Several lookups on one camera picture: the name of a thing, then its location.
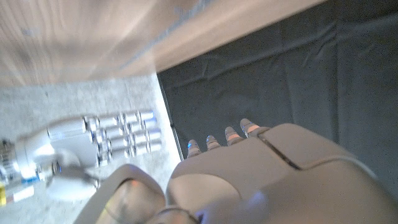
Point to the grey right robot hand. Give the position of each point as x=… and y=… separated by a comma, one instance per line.
x=71, y=140

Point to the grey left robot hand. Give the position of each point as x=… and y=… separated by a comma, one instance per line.
x=280, y=180

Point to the black backdrop curtain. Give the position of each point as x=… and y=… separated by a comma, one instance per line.
x=280, y=77

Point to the grey tape outline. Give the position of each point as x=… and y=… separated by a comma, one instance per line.
x=174, y=27

